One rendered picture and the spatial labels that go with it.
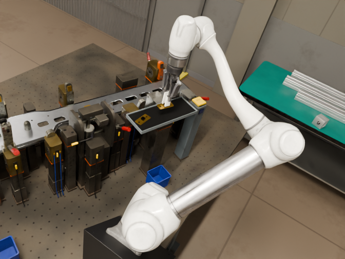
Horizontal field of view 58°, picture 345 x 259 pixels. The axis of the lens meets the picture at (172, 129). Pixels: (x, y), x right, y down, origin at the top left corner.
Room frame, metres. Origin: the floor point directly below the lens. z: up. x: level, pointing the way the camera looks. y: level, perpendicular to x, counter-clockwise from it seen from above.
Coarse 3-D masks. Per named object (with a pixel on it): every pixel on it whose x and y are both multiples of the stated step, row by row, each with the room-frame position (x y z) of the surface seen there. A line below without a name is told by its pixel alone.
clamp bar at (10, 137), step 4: (0, 120) 0.84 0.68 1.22; (4, 120) 0.84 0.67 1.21; (0, 124) 0.81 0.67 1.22; (4, 124) 0.83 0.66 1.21; (8, 124) 0.83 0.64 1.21; (4, 128) 0.81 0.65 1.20; (8, 128) 0.82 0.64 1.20; (4, 132) 0.81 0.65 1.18; (8, 132) 0.81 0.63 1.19; (4, 136) 0.81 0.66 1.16; (8, 136) 0.82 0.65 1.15; (12, 136) 0.84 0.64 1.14; (4, 140) 0.81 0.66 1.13; (8, 140) 0.82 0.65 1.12; (12, 140) 0.84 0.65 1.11; (4, 144) 0.82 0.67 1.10; (8, 144) 0.83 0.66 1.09; (12, 144) 0.84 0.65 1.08
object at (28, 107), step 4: (24, 104) 1.19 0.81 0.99; (28, 104) 1.20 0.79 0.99; (32, 104) 1.21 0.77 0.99; (24, 108) 1.18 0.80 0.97; (28, 108) 1.17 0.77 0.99; (32, 108) 1.18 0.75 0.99; (24, 112) 1.18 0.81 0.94; (28, 112) 1.15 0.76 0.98; (32, 120) 1.16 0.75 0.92; (36, 144) 1.17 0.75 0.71
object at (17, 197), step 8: (8, 152) 0.82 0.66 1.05; (8, 160) 0.78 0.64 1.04; (16, 160) 0.80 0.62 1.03; (8, 168) 0.78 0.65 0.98; (16, 168) 0.79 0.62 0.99; (16, 176) 0.80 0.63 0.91; (16, 184) 0.80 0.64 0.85; (24, 184) 0.83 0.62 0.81; (16, 192) 0.79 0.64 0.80; (24, 192) 0.82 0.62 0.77; (16, 200) 0.78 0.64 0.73; (24, 200) 0.81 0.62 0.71
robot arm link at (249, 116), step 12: (204, 24) 1.34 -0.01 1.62; (204, 36) 1.31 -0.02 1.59; (204, 48) 1.32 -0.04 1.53; (216, 48) 1.31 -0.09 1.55; (216, 60) 1.27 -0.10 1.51; (228, 72) 1.21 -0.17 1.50; (228, 84) 1.16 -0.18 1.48; (228, 96) 1.12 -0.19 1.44; (240, 96) 1.12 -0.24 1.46; (240, 108) 1.08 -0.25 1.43; (252, 108) 1.09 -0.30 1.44; (240, 120) 1.08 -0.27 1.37; (252, 120) 1.05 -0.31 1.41
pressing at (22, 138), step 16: (160, 80) 1.77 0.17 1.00; (112, 96) 1.46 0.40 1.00; (128, 96) 1.50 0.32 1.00; (144, 96) 1.55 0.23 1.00; (176, 96) 1.65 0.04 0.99; (32, 112) 1.15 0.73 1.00; (48, 112) 1.18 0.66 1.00; (64, 112) 1.21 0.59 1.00; (0, 128) 0.97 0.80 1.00; (16, 128) 1.00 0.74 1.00; (32, 128) 1.03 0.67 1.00; (48, 128) 1.06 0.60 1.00; (0, 144) 0.88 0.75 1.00; (16, 144) 0.91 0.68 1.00; (32, 144) 0.94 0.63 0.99
